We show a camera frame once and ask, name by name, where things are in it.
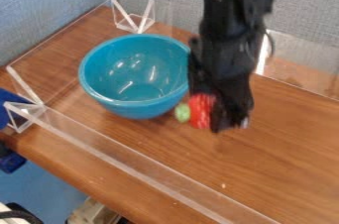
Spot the blue bowl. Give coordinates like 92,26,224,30
79,34,189,119

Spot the blue clamp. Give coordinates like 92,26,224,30
0,88,31,173

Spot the clear acrylic barrier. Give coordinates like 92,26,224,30
0,5,339,224

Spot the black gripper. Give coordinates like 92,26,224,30
188,19,266,133

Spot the beige object under table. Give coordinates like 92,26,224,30
67,197,120,224

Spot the white and black object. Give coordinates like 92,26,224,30
0,202,44,224

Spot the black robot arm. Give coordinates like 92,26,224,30
188,0,274,133

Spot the red strawberry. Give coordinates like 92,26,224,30
175,93,216,129

